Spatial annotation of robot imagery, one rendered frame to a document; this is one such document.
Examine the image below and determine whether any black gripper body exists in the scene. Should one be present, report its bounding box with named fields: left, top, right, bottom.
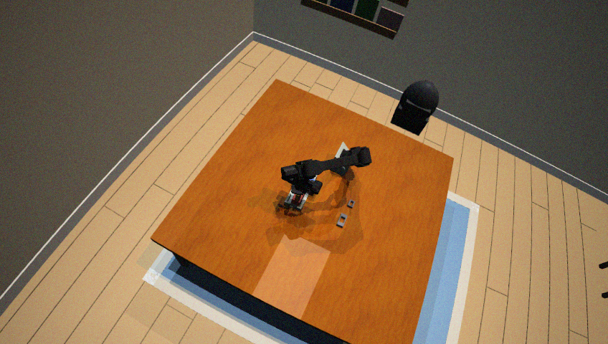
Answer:
left=286, top=178, right=323, bottom=195

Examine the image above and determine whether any grey rectangular frame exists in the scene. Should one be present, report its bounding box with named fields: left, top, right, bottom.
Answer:
left=337, top=214, right=347, bottom=228

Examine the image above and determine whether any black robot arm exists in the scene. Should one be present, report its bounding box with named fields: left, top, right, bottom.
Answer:
left=281, top=146, right=372, bottom=195

